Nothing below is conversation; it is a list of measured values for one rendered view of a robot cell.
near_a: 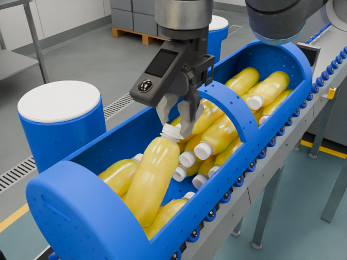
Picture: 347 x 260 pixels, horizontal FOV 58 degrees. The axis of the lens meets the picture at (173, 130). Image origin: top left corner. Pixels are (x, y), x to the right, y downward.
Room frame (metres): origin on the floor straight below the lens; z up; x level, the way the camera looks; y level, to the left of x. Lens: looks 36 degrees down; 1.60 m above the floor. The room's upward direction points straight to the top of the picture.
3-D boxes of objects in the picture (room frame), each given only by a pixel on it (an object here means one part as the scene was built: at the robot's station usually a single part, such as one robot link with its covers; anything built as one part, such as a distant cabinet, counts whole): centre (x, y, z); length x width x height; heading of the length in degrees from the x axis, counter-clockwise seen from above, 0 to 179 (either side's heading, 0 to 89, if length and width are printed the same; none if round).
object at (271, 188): (1.08, -0.48, 0.31); 0.06 x 0.06 x 0.63; 52
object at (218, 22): (1.85, -0.18, 1.03); 0.28 x 0.28 x 0.01
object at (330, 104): (1.85, -1.08, 0.31); 0.06 x 0.06 x 0.63; 52
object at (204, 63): (0.52, -0.02, 1.38); 0.09 x 0.08 x 0.12; 142
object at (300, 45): (1.34, -0.59, 1.00); 0.10 x 0.04 x 0.15; 52
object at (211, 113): (0.69, -0.08, 1.15); 0.19 x 0.07 x 0.07; 142
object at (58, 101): (0.96, 0.40, 1.03); 0.28 x 0.28 x 0.01
